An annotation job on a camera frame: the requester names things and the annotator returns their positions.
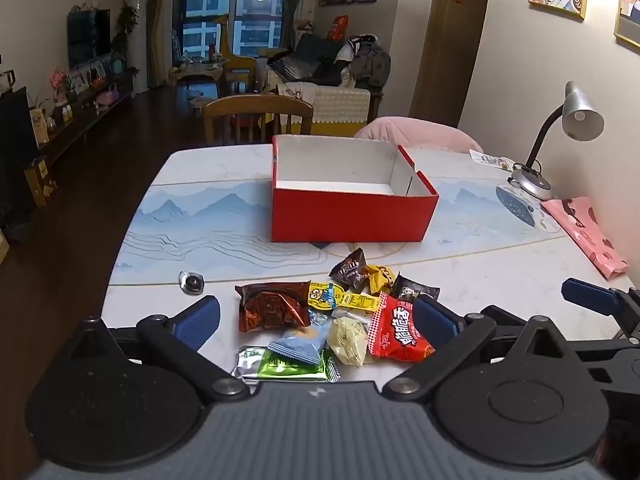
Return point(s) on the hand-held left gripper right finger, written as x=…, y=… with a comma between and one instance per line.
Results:
x=435, y=320

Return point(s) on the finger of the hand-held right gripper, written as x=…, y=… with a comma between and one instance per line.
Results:
x=590, y=297
x=505, y=316

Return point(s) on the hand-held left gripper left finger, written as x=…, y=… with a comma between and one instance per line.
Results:
x=200, y=317

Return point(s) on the small black snack packet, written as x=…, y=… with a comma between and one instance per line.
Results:
x=412, y=289

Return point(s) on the red checkered snack packet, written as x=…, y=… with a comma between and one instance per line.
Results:
x=397, y=332

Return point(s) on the yellow chocolate packet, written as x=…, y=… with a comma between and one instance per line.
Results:
x=381, y=279

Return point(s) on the shiny brown snack packet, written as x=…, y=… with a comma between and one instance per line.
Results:
x=272, y=307

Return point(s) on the pale yellow snack packet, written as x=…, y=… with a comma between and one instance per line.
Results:
x=350, y=342

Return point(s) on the green foil snack packet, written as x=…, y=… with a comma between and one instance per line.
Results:
x=280, y=367

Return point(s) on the dark brown chocolate packet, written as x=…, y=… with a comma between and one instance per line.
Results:
x=352, y=270

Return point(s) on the light blue biscuit packet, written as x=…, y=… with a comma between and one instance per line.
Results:
x=300, y=342

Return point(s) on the yellow cartoon snack packet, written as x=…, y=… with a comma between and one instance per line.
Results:
x=325, y=296

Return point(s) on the red cardboard box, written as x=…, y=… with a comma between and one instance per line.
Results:
x=350, y=217

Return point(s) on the small round silver object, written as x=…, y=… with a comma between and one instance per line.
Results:
x=191, y=281

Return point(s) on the pink printed pouch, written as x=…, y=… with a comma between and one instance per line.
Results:
x=585, y=230

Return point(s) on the small white printed packet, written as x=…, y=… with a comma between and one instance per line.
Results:
x=487, y=159

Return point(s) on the silver desk lamp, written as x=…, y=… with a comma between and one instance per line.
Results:
x=582, y=115

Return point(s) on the yellow cardboard box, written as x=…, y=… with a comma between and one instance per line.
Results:
x=39, y=182

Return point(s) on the small wooden stool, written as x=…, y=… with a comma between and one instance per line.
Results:
x=201, y=105

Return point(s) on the wooden dining chair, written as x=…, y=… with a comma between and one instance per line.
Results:
x=257, y=105

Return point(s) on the dark wooden television cabinet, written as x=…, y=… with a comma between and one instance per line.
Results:
x=85, y=115

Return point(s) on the sofa with cream cover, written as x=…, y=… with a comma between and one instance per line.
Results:
x=340, y=102

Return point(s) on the pink handbag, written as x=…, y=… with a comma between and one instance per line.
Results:
x=106, y=96

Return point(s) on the black cabinet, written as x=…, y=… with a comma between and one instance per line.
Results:
x=15, y=160

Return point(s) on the wooden coffee table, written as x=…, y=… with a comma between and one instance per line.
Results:
x=197, y=72

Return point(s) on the grey clothes pile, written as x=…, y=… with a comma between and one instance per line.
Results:
x=370, y=62

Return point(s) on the yellow giraffe chair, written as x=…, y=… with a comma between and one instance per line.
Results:
x=235, y=47

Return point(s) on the pink flowers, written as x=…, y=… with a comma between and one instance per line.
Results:
x=59, y=82

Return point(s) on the wooden door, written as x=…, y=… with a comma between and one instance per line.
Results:
x=450, y=45

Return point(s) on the black jacket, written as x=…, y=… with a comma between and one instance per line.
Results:
x=310, y=57

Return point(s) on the white tower air conditioner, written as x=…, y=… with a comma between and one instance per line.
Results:
x=141, y=40

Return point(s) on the television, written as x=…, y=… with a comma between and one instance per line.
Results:
x=89, y=37

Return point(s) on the tall green plant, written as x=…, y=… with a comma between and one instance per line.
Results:
x=127, y=25

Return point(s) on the red bag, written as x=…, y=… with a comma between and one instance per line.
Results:
x=338, y=27

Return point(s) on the large window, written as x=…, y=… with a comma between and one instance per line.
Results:
x=230, y=10

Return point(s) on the framed wall picture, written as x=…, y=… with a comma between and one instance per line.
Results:
x=629, y=10

